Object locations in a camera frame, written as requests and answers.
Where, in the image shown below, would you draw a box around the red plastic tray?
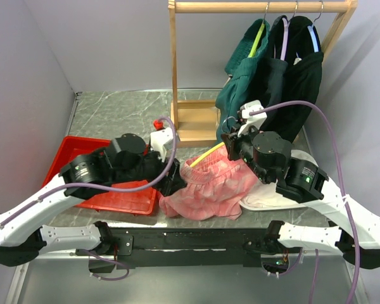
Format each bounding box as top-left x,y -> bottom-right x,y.
42,136 -> 157,215

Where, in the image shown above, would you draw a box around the wooden clothes rack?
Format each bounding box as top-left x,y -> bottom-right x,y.
168,1 -> 358,148

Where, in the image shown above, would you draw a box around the purple cable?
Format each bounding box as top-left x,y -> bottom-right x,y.
248,100 -> 360,304
0,115 -> 178,267

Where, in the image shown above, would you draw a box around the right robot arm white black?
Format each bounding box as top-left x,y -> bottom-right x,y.
221,127 -> 380,269

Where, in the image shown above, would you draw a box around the yellow clothes hanger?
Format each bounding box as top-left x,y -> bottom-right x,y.
189,115 -> 241,168

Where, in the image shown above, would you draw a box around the teal green shorts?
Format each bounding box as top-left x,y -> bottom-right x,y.
215,19 -> 270,143

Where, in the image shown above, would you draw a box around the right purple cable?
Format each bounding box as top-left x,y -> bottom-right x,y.
248,100 -> 360,304

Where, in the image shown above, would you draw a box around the white cloth basket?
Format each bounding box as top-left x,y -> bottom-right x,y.
242,150 -> 319,212

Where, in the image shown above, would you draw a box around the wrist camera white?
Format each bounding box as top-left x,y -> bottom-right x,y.
237,100 -> 267,137
150,120 -> 173,162

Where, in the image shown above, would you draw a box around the lilac hanger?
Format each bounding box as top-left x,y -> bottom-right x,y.
280,16 -> 289,61

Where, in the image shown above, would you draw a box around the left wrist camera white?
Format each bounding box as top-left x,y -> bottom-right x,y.
150,120 -> 173,162

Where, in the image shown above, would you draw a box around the dark grey shorts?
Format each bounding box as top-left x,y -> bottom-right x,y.
237,15 -> 289,110

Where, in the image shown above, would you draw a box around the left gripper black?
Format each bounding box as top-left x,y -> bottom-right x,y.
113,141 -> 187,196

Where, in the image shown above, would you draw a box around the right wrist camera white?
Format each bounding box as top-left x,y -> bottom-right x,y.
237,100 -> 267,137

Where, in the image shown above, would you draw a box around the pink patterned shorts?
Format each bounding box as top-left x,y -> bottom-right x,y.
159,146 -> 260,220

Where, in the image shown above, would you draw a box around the lime green hanger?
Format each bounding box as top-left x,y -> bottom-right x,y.
248,21 -> 265,58

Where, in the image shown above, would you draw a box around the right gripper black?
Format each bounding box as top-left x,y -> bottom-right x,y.
221,120 -> 271,184

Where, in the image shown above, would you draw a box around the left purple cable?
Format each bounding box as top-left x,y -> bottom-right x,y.
0,115 -> 178,267

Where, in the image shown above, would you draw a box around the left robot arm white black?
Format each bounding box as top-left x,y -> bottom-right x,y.
0,128 -> 187,267

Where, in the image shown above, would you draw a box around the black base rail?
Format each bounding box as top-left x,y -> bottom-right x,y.
93,227 -> 288,269

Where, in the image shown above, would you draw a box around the black shorts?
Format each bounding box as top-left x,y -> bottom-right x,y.
261,16 -> 324,142

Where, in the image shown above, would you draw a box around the light blue hanger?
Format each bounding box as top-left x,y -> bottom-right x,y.
307,25 -> 319,53

